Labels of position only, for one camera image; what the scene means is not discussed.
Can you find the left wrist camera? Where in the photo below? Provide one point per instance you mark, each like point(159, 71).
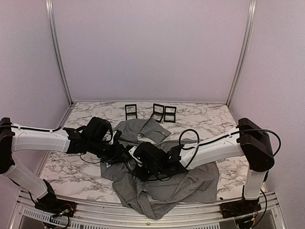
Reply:
point(115, 137)

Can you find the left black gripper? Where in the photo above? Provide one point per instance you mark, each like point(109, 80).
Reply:
point(116, 155)

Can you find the middle black display frame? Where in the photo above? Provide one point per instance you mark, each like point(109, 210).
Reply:
point(158, 112)

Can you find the left black display frame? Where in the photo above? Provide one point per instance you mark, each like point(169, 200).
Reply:
point(130, 111)

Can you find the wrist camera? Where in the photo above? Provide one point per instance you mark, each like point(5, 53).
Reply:
point(131, 156)
point(115, 137)

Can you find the aluminium frame post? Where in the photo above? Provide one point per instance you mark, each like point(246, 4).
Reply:
point(57, 52)
point(243, 52)

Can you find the front aluminium rail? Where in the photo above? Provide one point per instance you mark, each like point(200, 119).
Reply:
point(106, 215)

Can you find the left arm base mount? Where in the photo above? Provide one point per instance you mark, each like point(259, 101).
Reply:
point(52, 204)

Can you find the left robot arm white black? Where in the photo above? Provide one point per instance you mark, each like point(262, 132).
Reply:
point(97, 137)

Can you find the left aluminium frame post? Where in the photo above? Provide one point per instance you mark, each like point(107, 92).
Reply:
point(57, 52)

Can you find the right black display frame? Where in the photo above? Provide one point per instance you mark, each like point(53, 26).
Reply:
point(170, 114)

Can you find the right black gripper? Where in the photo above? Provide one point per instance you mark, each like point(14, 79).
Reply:
point(143, 176)

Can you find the grey button shirt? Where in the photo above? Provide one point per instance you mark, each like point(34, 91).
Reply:
point(154, 199)

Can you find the black display frame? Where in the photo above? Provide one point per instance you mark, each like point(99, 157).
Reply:
point(130, 111)
point(170, 114)
point(158, 112)

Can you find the right aluminium frame post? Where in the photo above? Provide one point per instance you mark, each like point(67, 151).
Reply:
point(243, 52)

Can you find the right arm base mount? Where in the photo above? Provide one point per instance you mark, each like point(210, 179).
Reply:
point(240, 207)

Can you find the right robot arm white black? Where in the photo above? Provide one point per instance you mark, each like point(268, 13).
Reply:
point(259, 146)

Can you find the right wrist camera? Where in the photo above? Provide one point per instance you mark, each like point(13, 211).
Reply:
point(131, 156)

